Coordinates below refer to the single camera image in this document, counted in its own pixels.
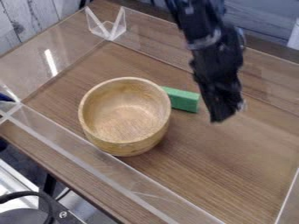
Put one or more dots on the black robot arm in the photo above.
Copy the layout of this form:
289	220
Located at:
199	20

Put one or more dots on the clear acrylic tray walls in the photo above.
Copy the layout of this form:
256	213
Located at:
227	173

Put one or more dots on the black metal table bracket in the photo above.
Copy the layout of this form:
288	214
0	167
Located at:
61	214

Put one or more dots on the green rectangular block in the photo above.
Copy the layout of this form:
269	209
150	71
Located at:
182	100

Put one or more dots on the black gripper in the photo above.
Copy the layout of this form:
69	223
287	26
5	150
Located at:
215	65

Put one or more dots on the blue object at left edge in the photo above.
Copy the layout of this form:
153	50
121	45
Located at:
5	98

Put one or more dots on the brown wooden bowl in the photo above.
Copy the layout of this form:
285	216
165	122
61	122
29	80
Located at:
124	115

